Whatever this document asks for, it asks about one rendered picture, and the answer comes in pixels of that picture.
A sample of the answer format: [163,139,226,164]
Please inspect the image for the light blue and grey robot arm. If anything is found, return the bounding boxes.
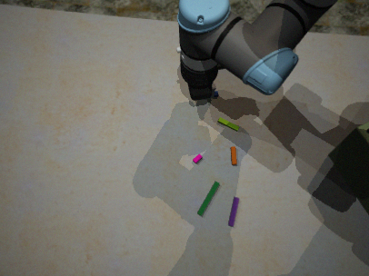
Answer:
[177,0,338,95]

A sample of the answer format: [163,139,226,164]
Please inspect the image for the magenta rectangular block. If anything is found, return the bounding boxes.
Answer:
[193,154,202,163]

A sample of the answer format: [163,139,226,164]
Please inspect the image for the lime green rectangular bar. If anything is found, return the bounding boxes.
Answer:
[218,117,239,131]

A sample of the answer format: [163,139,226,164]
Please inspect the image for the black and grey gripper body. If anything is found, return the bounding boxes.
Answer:
[176,46,224,101]

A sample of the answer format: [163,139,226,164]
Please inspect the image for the purple rod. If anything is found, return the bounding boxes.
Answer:
[228,197,239,226]

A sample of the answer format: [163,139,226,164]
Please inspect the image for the green rod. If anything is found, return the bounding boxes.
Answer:
[197,182,220,216]

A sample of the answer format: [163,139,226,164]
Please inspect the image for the orange rod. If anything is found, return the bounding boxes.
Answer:
[231,147,237,165]

